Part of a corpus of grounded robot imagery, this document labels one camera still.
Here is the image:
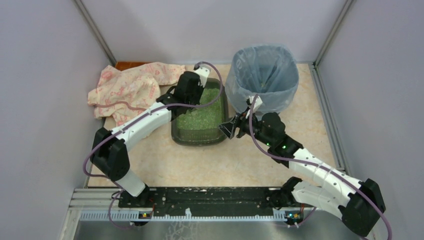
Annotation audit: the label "dark green litter box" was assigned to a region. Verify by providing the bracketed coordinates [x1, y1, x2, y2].
[171, 91, 229, 146]

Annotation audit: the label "blue plastic bin liner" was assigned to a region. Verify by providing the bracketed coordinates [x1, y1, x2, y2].
[224, 44, 300, 114]

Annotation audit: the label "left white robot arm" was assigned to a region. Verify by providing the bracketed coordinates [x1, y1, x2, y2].
[89, 67, 211, 198]

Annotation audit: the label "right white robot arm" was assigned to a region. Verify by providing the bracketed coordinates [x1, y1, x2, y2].
[219, 111, 386, 238]

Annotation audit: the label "green litter pellets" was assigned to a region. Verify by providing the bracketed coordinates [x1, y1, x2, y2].
[176, 98, 223, 130]

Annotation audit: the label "patterned cream cloth bag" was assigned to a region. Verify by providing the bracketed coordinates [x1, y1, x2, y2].
[87, 62, 186, 126]

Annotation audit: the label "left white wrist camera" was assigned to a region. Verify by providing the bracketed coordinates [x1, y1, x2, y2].
[193, 65, 211, 88]

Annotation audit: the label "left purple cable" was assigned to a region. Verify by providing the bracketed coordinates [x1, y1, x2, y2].
[82, 61, 224, 231]

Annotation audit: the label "purple cable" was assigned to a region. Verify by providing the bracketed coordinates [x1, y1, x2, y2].
[248, 93, 394, 240]
[82, 61, 224, 231]

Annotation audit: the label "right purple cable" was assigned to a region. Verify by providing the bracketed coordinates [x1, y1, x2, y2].
[248, 93, 394, 240]

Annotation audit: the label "aluminium frame rail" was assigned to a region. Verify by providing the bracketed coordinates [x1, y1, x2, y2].
[67, 188, 369, 223]

